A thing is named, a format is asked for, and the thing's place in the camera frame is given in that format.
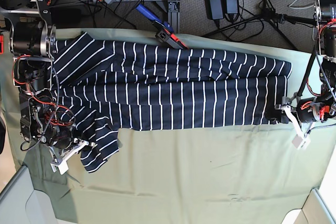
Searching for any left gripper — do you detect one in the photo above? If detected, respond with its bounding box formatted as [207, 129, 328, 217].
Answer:
[296, 95, 335, 123]

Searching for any light green table cloth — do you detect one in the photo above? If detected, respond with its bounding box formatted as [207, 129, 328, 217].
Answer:
[0, 27, 336, 224]

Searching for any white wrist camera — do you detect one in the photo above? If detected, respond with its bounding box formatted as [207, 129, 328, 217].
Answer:
[48, 138, 90, 175]
[275, 104, 314, 150]

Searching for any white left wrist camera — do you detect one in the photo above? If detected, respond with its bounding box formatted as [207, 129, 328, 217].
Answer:
[275, 104, 314, 150]

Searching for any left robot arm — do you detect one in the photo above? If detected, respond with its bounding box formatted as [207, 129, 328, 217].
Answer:
[206, 0, 335, 150]

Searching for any grey plastic bin right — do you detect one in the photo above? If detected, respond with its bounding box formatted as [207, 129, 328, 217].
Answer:
[282, 188, 335, 224]

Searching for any grey plastic bin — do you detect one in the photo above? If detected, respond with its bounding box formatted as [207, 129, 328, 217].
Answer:
[282, 188, 335, 224]
[1, 166, 57, 223]

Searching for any navy white striped T-shirt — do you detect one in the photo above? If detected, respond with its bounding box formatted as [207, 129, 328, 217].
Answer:
[52, 33, 292, 173]

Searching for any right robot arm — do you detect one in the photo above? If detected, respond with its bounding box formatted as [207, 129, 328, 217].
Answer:
[1, 0, 296, 162]

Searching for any blue red black clamp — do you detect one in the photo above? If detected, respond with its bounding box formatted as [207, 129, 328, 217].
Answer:
[136, 4, 187, 49]

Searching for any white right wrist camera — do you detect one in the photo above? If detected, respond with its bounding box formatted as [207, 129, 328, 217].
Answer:
[48, 138, 90, 175]

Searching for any grey plastic bin left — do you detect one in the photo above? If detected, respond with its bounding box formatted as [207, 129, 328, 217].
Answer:
[1, 166, 57, 223]

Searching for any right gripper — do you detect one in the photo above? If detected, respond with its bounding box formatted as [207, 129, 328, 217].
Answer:
[43, 123, 78, 156]

